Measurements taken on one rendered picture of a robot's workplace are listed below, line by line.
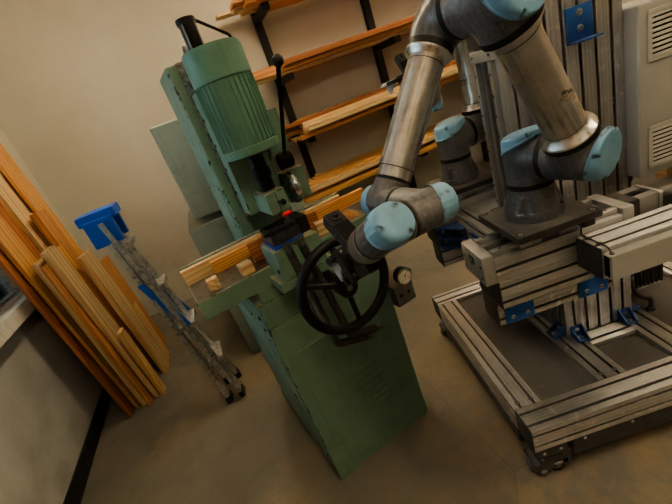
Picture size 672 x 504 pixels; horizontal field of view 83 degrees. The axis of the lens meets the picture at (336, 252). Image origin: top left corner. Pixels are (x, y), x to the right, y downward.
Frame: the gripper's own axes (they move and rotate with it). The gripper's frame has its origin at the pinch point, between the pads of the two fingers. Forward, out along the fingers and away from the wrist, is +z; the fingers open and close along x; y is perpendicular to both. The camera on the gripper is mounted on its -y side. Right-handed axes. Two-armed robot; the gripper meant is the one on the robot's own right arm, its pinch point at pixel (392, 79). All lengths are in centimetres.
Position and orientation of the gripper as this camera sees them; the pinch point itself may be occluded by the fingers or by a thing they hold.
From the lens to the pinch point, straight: 208.9
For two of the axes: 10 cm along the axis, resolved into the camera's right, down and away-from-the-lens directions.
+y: 4.4, 8.0, 4.0
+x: 8.3, -5.3, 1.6
